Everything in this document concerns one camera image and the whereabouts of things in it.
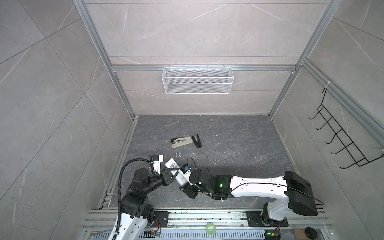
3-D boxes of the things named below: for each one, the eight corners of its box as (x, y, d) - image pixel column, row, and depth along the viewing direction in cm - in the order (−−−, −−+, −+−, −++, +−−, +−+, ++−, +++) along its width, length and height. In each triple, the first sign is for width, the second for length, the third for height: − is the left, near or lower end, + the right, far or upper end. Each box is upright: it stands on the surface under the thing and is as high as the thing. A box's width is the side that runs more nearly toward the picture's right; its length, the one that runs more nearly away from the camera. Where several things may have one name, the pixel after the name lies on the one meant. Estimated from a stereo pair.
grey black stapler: (171, 148, 102) (171, 146, 100) (169, 140, 106) (169, 139, 104) (193, 142, 105) (193, 141, 103) (190, 135, 109) (190, 133, 107)
